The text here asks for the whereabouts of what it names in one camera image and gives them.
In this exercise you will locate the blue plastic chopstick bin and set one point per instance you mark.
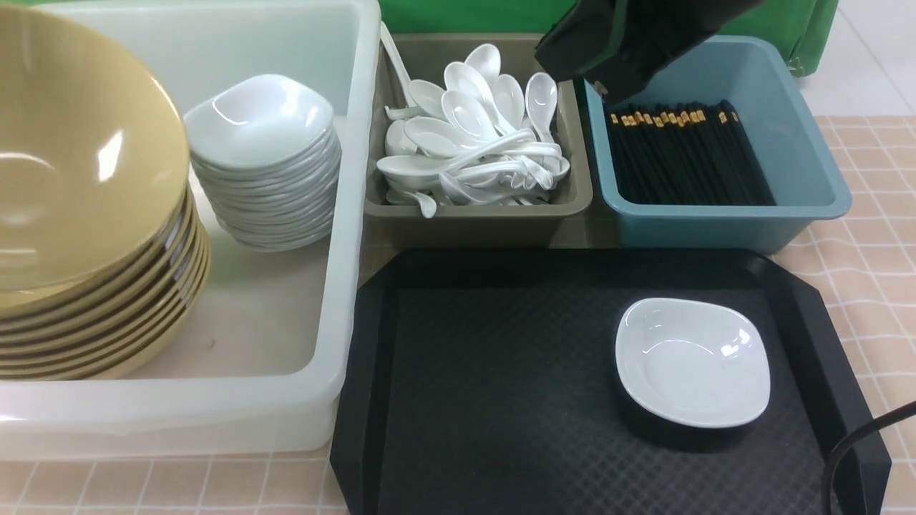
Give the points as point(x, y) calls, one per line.
point(796, 161)

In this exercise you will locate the white sauce dish on tray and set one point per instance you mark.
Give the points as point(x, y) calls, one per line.
point(693, 363)

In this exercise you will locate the green cloth backdrop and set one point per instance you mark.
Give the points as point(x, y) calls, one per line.
point(799, 30)

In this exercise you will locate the bundle of black chopsticks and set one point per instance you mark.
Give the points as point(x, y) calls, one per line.
point(685, 154)

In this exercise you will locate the white plastic tub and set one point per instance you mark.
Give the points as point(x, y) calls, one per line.
point(259, 361)

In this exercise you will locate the stack of white dishes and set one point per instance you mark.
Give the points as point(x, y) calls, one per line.
point(267, 156)

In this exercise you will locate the olive plastic spoon bin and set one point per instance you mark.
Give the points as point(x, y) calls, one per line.
point(426, 56)

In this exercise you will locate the stack of yellow bowls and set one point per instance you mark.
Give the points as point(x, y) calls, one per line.
point(111, 322)

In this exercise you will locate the yellow noodle bowl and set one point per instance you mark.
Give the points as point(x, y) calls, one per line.
point(94, 152)

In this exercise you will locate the black serving tray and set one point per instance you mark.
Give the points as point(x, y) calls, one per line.
point(482, 381)

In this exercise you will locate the pile of white spoons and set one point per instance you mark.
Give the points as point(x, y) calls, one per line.
point(479, 139)

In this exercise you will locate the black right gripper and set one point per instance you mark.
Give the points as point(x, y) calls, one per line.
point(619, 46)

